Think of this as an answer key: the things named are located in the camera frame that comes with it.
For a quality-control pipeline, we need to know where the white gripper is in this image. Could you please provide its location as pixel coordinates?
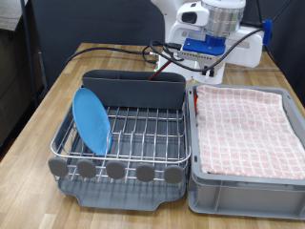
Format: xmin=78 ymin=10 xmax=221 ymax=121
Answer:
xmin=168 ymin=22 xmax=265 ymax=78

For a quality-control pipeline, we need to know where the brown wooden spoon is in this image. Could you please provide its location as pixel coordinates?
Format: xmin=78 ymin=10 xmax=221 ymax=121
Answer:
xmin=147 ymin=60 xmax=174 ymax=81

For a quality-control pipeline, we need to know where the blue plate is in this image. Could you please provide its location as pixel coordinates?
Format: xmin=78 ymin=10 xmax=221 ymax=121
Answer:
xmin=71 ymin=87 xmax=112 ymax=156

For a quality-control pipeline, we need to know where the grey dish drying rack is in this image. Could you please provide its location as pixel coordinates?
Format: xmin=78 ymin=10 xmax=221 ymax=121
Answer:
xmin=55 ymin=89 xmax=192 ymax=212

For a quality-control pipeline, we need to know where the pink checked towel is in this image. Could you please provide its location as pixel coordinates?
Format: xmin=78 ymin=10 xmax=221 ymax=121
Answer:
xmin=194 ymin=84 xmax=305 ymax=180

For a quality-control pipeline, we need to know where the dark grey cutlery holder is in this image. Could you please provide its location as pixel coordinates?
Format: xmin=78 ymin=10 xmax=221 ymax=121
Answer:
xmin=81 ymin=69 xmax=187 ymax=110

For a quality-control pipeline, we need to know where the grey plastic crate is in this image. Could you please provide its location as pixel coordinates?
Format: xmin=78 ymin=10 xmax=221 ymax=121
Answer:
xmin=186 ymin=83 xmax=305 ymax=220

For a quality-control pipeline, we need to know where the black metal pole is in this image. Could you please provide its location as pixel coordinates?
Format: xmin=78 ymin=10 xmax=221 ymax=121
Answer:
xmin=19 ymin=0 xmax=39 ymax=108

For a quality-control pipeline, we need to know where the dark cabinet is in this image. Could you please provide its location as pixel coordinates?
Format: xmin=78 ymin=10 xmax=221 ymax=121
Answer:
xmin=0 ymin=27 xmax=46 ymax=151

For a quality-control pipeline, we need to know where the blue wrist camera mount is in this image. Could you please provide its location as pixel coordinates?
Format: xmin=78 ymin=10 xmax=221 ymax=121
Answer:
xmin=176 ymin=33 xmax=228 ymax=64

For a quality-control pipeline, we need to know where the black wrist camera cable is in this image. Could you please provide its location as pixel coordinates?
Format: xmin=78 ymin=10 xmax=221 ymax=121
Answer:
xmin=149 ymin=0 xmax=295 ymax=73

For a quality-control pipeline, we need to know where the thin black hanging cable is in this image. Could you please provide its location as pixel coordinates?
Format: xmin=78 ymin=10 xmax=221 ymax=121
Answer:
xmin=255 ymin=0 xmax=285 ymax=75

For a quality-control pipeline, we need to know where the blue cable clip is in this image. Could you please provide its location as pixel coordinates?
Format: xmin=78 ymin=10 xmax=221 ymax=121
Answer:
xmin=261 ymin=18 xmax=274 ymax=46

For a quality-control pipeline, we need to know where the thick black cable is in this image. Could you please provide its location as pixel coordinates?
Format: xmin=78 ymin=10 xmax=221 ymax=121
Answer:
xmin=65 ymin=43 xmax=165 ymax=66

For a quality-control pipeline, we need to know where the steel wire dish rack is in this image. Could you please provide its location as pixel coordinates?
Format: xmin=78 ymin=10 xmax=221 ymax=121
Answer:
xmin=47 ymin=85 xmax=193 ymax=186

